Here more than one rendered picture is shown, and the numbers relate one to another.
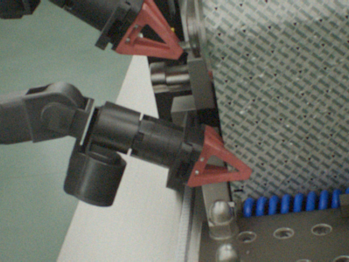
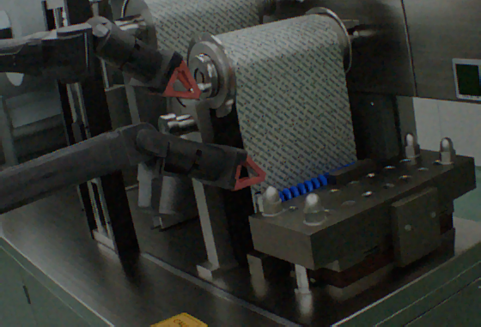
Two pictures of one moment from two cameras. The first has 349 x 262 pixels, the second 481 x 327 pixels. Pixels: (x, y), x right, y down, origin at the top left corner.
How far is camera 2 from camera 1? 0.78 m
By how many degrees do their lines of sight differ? 40
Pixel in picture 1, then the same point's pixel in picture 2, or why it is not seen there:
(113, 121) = (179, 143)
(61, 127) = (154, 148)
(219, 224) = (275, 202)
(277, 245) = not seen: hidden behind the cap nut
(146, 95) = (25, 227)
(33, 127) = (130, 153)
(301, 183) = (295, 178)
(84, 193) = (168, 207)
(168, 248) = (180, 281)
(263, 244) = not seen: hidden behind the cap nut
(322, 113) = (302, 120)
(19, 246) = not seen: outside the picture
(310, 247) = (340, 198)
